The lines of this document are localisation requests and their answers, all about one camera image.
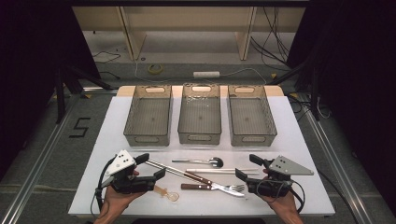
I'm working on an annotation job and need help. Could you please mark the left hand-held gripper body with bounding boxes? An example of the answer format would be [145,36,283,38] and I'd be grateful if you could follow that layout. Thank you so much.
[105,149,157,195]

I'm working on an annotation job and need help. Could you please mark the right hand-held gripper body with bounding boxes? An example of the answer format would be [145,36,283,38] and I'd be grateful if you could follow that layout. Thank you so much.
[247,155,315,199]

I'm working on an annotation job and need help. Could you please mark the metal chopstick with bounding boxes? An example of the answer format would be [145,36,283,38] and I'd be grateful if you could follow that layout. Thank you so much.
[145,161,204,184]
[145,159,201,180]

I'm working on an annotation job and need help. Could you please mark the metal spoon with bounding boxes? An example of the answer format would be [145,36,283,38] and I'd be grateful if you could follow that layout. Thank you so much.
[171,157,224,169]

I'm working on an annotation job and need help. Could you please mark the translucent grey plastic bin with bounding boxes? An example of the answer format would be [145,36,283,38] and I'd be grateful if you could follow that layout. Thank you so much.
[227,84,278,147]
[122,85,173,147]
[177,83,222,146]

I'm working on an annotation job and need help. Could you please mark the wooden-handled fork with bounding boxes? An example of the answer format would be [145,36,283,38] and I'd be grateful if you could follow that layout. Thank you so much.
[180,183,246,193]

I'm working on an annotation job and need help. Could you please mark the wooden-handled knife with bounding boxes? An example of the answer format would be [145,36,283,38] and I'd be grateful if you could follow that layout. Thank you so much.
[185,172,246,198]

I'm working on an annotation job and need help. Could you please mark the person's right hand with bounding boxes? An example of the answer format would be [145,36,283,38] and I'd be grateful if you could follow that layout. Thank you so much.
[257,168,301,217]

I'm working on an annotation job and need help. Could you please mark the person's left hand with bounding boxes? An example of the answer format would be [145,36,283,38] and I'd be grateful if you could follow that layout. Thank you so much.
[101,169,147,216]

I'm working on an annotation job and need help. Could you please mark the white table sheet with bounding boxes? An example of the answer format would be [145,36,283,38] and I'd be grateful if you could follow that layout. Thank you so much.
[68,94,336,217]

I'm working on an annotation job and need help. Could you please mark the black metal stand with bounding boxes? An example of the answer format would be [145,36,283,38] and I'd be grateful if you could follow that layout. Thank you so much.
[54,64,115,124]
[266,59,322,121]

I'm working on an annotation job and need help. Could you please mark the yellow tape roll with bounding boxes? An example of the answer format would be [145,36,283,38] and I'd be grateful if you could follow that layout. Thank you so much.
[147,63,164,76]

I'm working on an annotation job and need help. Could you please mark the white power strip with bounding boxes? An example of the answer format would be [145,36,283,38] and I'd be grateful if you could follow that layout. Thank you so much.
[192,71,221,79]

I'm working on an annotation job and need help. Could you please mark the dark curtain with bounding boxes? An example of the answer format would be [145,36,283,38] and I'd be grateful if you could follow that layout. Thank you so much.
[0,0,103,180]
[285,0,396,217]

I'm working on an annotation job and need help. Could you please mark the beige wooden shelf unit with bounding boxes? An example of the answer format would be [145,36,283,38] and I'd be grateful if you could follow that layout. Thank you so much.
[72,6,306,62]

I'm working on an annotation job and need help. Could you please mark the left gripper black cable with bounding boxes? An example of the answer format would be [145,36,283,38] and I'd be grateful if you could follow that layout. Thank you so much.
[90,157,119,218]

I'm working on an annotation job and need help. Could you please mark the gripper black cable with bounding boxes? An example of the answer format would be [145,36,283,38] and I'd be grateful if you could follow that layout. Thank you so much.
[266,178,306,215]
[90,157,119,218]

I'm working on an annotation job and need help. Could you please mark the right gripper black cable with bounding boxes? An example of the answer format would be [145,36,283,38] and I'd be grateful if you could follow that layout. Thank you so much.
[266,178,306,215]

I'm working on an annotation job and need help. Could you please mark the aluminium floor rail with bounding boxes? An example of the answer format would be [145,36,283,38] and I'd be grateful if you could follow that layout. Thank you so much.
[298,92,375,224]
[0,92,82,224]

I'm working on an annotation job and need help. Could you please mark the thick black floor cable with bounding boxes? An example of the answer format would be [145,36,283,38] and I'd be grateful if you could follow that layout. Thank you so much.
[317,169,360,224]

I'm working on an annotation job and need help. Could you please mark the tangled floor cables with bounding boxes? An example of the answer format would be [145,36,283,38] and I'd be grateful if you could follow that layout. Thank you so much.
[285,92,332,121]

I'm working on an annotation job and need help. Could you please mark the thin black floor cable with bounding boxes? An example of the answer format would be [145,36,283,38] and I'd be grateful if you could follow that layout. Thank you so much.
[92,50,121,80]

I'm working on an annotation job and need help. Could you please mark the black cable bundle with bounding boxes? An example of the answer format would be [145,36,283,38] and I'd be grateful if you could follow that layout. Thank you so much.
[250,7,292,68]

